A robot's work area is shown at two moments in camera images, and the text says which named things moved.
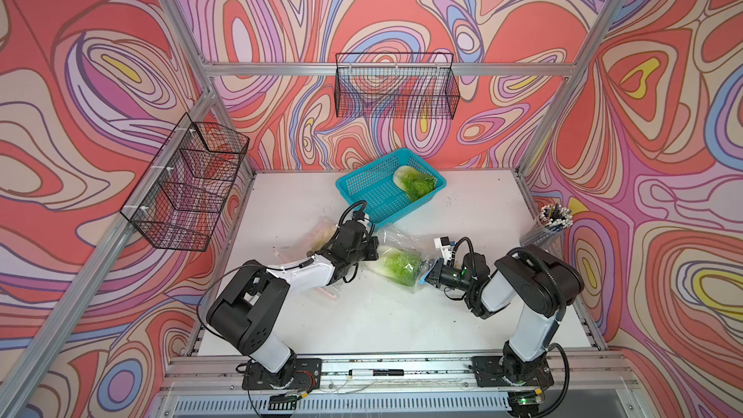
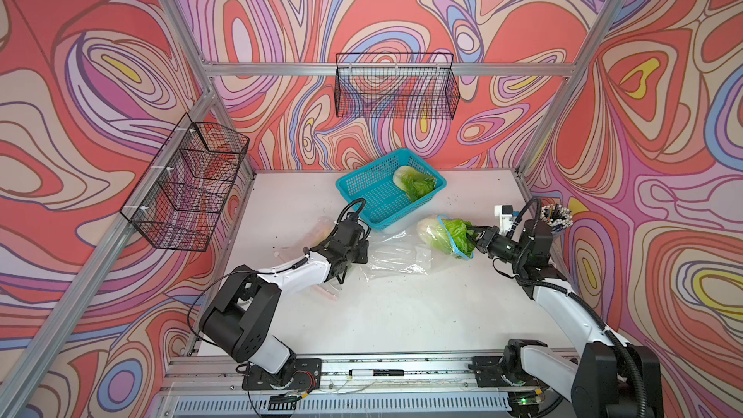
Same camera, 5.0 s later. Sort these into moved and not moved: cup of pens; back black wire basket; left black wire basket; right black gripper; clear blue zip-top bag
Moved: right black gripper; clear blue zip-top bag
Not moved: left black wire basket; cup of pens; back black wire basket
